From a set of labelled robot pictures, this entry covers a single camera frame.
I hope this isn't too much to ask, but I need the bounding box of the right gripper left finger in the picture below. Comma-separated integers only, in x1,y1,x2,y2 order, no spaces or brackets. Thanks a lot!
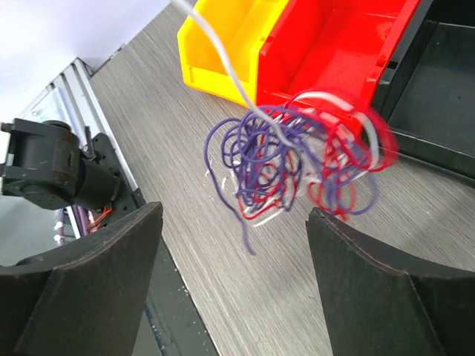
1,202,163,355

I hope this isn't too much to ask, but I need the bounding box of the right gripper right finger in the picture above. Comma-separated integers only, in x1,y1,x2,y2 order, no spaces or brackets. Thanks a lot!
306,208,474,355

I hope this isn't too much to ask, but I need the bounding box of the yellow plastic bin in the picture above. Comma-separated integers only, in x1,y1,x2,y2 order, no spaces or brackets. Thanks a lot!
177,0,288,106

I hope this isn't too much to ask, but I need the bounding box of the black plastic bin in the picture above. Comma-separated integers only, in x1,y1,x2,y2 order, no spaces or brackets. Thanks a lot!
373,0,474,185

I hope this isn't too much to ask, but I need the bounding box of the white cable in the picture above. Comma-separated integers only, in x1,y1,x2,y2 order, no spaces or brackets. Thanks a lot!
172,0,381,228

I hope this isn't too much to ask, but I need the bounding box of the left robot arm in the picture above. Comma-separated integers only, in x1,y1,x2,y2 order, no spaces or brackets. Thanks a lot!
1,119,125,211

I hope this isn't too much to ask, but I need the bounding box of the red plastic bin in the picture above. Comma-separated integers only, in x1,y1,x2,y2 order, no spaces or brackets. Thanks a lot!
256,0,419,105

